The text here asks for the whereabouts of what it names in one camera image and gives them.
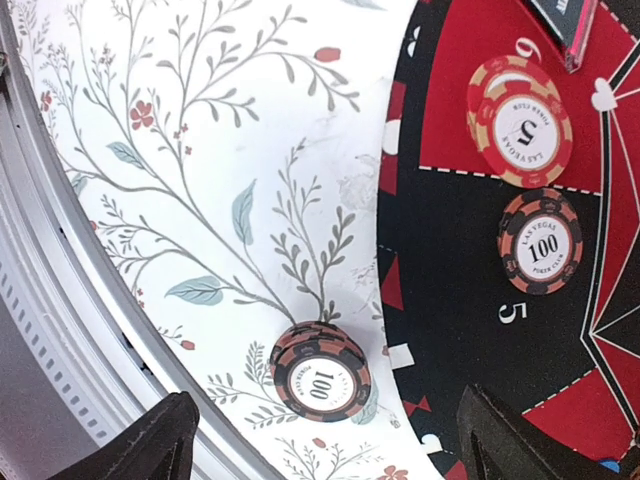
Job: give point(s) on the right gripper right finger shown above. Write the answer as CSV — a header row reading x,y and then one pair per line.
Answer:
x,y
498,443

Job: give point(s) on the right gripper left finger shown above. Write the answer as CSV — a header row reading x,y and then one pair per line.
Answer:
x,y
159,445

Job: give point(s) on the round red black poker mat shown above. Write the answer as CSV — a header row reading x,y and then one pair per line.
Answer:
x,y
567,362

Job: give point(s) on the orange chips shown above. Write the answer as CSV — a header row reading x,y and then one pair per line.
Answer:
x,y
518,121

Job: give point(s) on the dark chips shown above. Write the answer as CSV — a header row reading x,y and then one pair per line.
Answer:
x,y
540,241

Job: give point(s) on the black triangular dealer marker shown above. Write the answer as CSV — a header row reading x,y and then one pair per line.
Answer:
x,y
568,22

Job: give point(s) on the blue small blind button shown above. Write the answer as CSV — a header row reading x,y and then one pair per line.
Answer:
x,y
615,466

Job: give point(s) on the floral table cloth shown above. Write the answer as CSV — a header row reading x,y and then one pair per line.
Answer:
x,y
226,155

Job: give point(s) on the dark poker chip stack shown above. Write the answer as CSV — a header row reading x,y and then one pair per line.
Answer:
x,y
319,372

